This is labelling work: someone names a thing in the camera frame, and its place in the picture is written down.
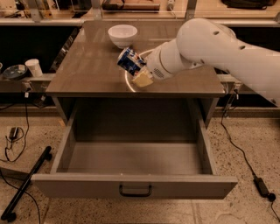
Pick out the black cable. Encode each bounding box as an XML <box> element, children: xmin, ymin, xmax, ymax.
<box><xmin>0</xmin><ymin>93</ymin><xmax>31</xmax><ymax>164</ymax></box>
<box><xmin>220</xmin><ymin>90</ymin><xmax>280</xmax><ymax>221</ymax></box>

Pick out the brown object top shelf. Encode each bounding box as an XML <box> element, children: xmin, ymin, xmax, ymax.
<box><xmin>101</xmin><ymin>0</ymin><xmax>160</xmax><ymax>11</ymax></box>

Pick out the blue pepsi can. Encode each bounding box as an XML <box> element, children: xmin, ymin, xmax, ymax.
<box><xmin>117</xmin><ymin>47</ymin><xmax>146</xmax><ymax>76</ymax></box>

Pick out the black power adapter right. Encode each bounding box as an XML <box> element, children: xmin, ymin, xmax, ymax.
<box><xmin>254</xmin><ymin>176</ymin><xmax>270</xmax><ymax>198</ymax></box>

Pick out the black cable right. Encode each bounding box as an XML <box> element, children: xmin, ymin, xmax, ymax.
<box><xmin>220</xmin><ymin>90</ymin><xmax>280</xmax><ymax>221</ymax></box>

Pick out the dark bag top right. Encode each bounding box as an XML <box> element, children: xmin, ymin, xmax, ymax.
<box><xmin>221</xmin><ymin>0</ymin><xmax>277</xmax><ymax>10</ymax></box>

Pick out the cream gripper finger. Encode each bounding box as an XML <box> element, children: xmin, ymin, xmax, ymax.
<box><xmin>132</xmin><ymin>69</ymin><xmax>153</xmax><ymax>88</ymax></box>

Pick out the black cable left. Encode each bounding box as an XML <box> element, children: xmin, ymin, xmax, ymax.
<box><xmin>0</xmin><ymin>93</ymin><xmax>31</xmax><ymax>164</ymax></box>

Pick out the black power adapter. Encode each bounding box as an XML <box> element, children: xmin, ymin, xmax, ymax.
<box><xmin>254</xmin><ymin>176</ymin><xmax>270</xmax><ymax>198</ymax></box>
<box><xmin>9</xmin><ymin>127</ymin><xmax>18</xmax><ymax>140</ymax></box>

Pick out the white paper cup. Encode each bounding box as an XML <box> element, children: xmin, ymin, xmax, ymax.
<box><xmin>25</xmin><ymin>59</ymin><xmax>43</xmax><ymax>77</ymax></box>

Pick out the white ceramic bowl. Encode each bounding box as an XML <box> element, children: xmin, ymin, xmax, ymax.
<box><xmin>108</xmin><ymin>24</ymin><xmax>137</xmax><ymax>49</ymax></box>

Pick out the black bar on floor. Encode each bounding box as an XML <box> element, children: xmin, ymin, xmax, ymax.
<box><xmin>1</xmin><ymin>146</ymin><xmax>53</xmax><ymax>222</ymax></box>

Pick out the black power adapter left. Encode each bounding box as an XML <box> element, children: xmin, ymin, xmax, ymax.
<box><xmin>9</xmin><ymin>127</ymin><xmax>18</xmax><ymax>140</ymax></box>

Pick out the black drawer handle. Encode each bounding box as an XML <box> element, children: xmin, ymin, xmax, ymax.
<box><xmin>119</xmin><ymin>185</ymin><xmax>152</xmax><ymax>198</ymax></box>

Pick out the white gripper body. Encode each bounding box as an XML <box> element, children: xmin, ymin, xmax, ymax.
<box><xmin>146</xmin><ymin>39</ymin><xmax>200</xmax><ymax>80</ymax></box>

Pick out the open grey drawer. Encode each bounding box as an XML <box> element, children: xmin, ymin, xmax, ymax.
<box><xmin>31</xmin><ymin>98</ymin><xmax>237</xmax><ymax>200</ymax></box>

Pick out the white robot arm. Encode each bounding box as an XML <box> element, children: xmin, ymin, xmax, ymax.
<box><xmin>132</xmin><ymin>18</ymin><xmax>280</xmax><ymax>106</ymax></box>

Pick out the dark blue plate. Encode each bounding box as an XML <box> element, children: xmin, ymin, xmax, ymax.
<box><xmin>3</xmin><ymin>65</ymin><xmax>28</xmax><ymax>81</ymax></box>

